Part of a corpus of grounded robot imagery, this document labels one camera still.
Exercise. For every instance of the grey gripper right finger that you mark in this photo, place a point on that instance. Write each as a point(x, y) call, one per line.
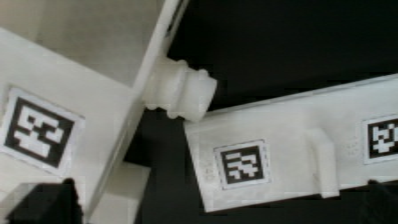
point(378, 207)

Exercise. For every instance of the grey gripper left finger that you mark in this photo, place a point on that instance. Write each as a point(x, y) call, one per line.
point(41, 203)

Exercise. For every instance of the white door panel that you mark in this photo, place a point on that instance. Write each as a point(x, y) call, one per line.
point(296, 146)

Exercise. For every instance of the white cabinet body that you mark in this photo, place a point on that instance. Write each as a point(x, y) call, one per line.
point(85, 75)

